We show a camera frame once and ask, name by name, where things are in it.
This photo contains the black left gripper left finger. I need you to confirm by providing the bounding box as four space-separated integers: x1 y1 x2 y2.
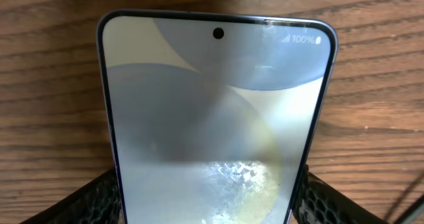
21 169 121 224

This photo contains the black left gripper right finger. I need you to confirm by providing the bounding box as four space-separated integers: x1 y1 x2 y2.
291 166 387 224

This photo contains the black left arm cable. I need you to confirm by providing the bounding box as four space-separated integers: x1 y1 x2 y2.
384 170 424 224

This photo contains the blue Galaxy smartphone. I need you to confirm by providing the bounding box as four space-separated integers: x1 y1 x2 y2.
96 9 338 224

